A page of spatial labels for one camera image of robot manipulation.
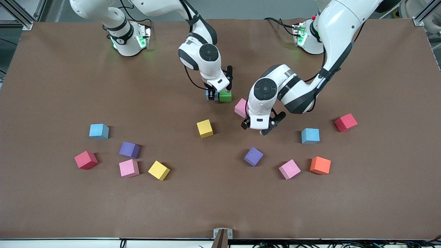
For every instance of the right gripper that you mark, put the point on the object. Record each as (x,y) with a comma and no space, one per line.
(216,94)

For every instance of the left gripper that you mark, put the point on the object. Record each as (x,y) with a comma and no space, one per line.
(245,124)

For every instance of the light blue foam cube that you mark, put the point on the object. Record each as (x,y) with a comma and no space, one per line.
(209,95)
(99,131)
(310,135)

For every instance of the green foam cube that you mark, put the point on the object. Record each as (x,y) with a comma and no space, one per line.
(225,96)

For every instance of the yellow foam cube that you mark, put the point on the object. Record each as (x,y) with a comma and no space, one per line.
(159,170)
(205,128)

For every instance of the pink foam cube with dents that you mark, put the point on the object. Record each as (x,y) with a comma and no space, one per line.
(289,169)

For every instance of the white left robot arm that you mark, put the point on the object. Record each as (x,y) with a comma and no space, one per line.
(344,24)

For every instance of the purple foam cube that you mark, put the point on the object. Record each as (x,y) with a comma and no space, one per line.
(253,156)
(129,150)

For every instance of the large table mat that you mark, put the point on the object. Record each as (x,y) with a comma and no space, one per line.
(220,199)

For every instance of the orange foam cube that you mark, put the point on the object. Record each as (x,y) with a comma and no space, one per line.
(320,165)

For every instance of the red foam cube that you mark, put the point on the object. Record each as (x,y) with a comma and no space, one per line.
(86,160)
(345,122)

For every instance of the metal mount bracket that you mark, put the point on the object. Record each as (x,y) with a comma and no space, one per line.
(223,236)

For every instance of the aluminium frame profile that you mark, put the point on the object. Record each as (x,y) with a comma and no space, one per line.
(20,15)
(422,17)

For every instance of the white table edge rail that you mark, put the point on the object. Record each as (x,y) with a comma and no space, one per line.
(69,244)

